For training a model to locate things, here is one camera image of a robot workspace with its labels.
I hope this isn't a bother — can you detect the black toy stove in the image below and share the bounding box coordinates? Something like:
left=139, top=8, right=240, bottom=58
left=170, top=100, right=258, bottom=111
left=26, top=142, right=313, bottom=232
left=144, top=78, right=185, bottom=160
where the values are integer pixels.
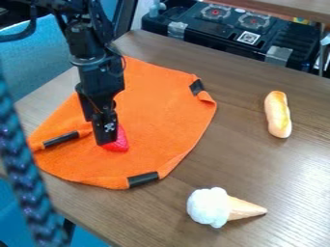
left=140, top=0, right=322, bottom=73

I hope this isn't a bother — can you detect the braided cable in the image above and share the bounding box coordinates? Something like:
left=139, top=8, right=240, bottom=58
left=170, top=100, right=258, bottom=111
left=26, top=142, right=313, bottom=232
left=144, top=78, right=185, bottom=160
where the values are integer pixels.
left=0, top=71, right=74, bottom=247

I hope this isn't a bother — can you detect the orange cloth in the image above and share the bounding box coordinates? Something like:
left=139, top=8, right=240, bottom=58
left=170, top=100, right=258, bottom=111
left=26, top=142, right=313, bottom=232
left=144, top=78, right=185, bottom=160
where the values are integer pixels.
left=25, top=56, right=218, bottom=191

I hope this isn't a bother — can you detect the toy bread loaf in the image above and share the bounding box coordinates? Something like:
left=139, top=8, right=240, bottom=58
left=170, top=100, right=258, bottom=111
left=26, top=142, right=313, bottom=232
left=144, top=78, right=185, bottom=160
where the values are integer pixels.
left=262, top=90, right=294, bottom=140

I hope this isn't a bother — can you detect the red toy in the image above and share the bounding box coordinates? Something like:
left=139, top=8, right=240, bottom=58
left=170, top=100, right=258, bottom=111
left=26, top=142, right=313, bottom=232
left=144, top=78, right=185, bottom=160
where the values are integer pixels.
left=100, top=123, right=130, bottom=153

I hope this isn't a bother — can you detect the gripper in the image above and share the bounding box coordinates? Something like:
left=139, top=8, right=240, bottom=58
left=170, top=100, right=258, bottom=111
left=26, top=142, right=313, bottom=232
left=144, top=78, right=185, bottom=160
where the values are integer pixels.
left=69, top=53, right=128, bottom=147

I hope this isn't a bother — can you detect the toy ice cream cone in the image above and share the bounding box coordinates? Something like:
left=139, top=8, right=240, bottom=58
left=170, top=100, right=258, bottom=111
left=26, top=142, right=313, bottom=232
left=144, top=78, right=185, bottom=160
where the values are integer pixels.
left=184, top=186, right=270, bottom=230

